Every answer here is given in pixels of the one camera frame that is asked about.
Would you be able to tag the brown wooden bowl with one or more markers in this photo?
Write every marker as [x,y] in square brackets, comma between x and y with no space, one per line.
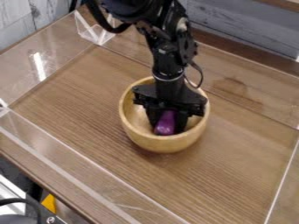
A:
[140,132]

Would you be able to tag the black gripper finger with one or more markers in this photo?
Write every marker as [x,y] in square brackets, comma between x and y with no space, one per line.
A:
[182,119]
[154,114]

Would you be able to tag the purple toy eggplant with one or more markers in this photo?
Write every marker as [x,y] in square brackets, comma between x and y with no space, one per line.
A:
[164,127]

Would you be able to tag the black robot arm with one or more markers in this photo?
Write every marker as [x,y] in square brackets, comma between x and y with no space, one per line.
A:
[162,21]

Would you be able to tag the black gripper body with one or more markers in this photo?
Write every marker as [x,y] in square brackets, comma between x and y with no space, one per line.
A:
[170,95]

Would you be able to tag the clear acrylic corner bracket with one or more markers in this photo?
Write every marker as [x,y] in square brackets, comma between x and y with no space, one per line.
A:
[92,33]

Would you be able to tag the yellow black device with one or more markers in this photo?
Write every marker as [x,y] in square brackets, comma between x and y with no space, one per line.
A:
[46,213]

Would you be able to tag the clear acrylic tray wall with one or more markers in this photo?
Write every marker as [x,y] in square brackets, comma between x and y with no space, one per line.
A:
[100,196]

